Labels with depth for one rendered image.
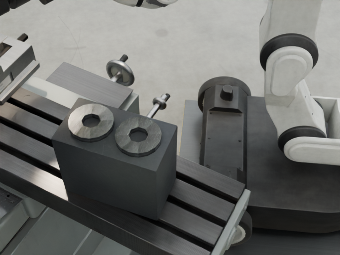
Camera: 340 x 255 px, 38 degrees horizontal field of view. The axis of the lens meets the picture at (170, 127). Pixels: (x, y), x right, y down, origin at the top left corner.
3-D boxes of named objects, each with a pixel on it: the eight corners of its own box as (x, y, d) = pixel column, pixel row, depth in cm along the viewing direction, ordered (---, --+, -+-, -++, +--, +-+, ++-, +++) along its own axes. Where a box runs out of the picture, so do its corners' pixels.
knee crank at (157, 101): (161, 94, 190) (161, 83, 185) (175, 99, 188) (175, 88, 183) (132, 133, 177) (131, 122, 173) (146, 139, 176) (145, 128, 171)
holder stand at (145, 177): (89, 150, 116) (77, 91, 101) (176, 177, 112) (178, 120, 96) (65, 190, 109) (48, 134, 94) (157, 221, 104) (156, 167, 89)
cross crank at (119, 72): (114, 72, 184) (111, 48, 175) (141, 83, 181) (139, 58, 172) (90, 99, 175) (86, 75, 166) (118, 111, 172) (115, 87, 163)
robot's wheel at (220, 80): (247, 114, 192) (254, 77, 177) (247, 123, 189) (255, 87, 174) (197, 110, 194) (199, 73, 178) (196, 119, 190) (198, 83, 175)
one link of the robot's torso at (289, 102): (323, 116, 161) (311, -4, 127) (330, 166, 148) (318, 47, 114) (275, 121, 165) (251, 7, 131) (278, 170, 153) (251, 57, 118)
